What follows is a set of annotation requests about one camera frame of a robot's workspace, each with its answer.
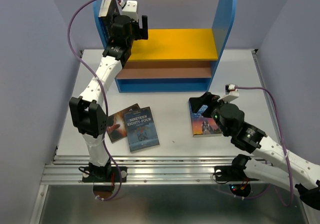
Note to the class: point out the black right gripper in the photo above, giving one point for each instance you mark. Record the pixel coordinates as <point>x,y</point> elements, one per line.
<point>196,102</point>

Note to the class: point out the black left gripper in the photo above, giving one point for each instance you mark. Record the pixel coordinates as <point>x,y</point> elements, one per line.
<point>142,33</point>

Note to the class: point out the Jane Eyre book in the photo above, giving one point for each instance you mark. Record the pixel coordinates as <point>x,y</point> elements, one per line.
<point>203,126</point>

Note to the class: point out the A Tale of Two Cities book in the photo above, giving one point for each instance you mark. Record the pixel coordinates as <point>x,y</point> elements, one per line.
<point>108,9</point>

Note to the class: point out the Nineteen Eighty-Four book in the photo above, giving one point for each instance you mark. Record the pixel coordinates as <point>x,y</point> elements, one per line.
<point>141,130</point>

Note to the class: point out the Animal Farm book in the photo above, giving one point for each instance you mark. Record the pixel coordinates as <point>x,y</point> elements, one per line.
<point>105,26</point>

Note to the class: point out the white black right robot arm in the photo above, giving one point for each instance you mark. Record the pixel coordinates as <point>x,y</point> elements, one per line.
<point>287,170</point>

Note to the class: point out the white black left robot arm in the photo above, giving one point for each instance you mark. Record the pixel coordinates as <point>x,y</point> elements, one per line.
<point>89,111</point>

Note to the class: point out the blue yellow wooden bookshelf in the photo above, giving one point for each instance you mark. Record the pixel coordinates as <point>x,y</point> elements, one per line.
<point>175,60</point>

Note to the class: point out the Three Days to See book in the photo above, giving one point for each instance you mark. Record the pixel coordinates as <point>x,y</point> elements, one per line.
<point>116,129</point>

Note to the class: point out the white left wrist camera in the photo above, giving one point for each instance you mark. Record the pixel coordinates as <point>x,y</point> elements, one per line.
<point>129,8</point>

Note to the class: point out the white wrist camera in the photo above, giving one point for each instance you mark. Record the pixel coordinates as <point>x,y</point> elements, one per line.
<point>129,8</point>
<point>231,93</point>

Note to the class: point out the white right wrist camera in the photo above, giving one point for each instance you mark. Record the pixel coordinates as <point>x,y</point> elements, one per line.
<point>231,93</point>

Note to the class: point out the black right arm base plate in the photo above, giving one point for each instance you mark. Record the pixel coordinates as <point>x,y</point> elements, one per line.
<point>226,173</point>

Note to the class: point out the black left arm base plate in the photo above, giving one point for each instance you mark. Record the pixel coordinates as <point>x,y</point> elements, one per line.
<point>112,175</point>

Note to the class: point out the aluminium mounting rail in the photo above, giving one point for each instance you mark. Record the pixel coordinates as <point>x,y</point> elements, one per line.
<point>141,170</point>

